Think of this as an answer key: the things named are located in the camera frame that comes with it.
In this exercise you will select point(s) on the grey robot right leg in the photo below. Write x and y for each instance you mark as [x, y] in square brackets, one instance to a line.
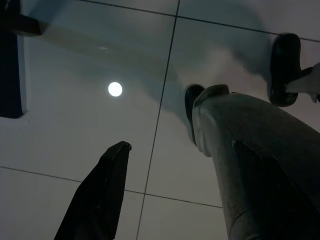
[303, 83]

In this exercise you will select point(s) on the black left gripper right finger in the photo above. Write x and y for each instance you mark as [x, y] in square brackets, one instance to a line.
[280, 200]

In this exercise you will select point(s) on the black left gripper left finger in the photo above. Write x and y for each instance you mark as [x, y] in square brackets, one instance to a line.
[100, 195]

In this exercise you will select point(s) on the black robot left foot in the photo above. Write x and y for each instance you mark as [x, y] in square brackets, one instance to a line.
[191, 110]

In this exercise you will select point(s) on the dark wooden table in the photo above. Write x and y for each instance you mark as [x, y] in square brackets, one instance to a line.
[17, 20]

